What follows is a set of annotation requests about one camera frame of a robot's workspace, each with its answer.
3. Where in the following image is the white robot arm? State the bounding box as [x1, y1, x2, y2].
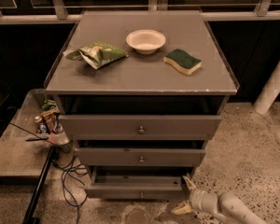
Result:
[171, 60, 280, 224]

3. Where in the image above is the grey middle drawer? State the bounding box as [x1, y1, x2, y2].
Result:
[77, 140, 206, 167]

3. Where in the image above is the grey drawer cabinet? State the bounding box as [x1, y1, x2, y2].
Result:
[43, 9, 240, 187]

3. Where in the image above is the black stand pole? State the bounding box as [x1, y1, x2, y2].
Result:
[22, 147, 56, 224]

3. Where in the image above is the grey bottom drawer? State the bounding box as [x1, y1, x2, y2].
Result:
[85, 166, 193, 200]

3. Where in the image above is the metal window railing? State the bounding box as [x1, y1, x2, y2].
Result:
[0, 0, 280, 24]

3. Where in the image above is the clear plastic bin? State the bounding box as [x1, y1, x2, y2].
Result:
[11, 89, 69, 148]

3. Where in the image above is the green chip bag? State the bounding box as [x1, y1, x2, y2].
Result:
[63, 42, 128, 70]

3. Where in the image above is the blue cable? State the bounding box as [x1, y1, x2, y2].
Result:
[51, 143, 90, 224]

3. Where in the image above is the soda can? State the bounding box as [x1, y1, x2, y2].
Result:
[35, 116, 49, 133]

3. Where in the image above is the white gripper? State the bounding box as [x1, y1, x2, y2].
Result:
[171, 175, 219, 216]

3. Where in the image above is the green snack packet in bin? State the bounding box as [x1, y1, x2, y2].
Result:
[42, 99, 57, 111]

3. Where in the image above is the green yellow sponge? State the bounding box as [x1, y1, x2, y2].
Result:
[163, 49, 202, 76]

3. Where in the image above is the white paper bowl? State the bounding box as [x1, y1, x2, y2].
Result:
[126, 30, 166, 55]

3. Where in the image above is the grey top drawer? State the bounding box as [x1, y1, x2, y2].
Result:
[60, 115, 221, 140]

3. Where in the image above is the grey drawer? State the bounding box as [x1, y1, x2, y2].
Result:
[60, 115, 221, 140]
[77, 140, 206, 167]
[85, 166, 193, 200]

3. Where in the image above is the brown snack packet in bin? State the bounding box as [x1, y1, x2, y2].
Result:
[41, 108, 62, 133]

